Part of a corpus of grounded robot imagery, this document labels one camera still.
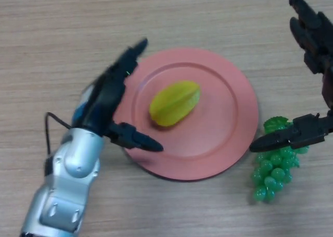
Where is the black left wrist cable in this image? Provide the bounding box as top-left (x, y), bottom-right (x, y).
top-left (44, 112), bottom-right (72, 154)

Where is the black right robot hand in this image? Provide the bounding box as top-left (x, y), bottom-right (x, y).
top-left (249, 0), bottom-right (333, 153)

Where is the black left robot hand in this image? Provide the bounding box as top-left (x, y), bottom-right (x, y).
top-left (71, 38), bottom-right (164, 152)

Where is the green grape bunch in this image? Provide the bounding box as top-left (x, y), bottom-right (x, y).
top-left (251, 116), bottom-right (310, 203)

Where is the pink round plate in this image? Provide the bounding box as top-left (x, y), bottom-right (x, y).
top-left (113, 47), bottom-right (260, 182)

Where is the yellow starfruit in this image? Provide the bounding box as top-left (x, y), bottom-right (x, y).
top-left (149, 80), bottom-right (201, 127)

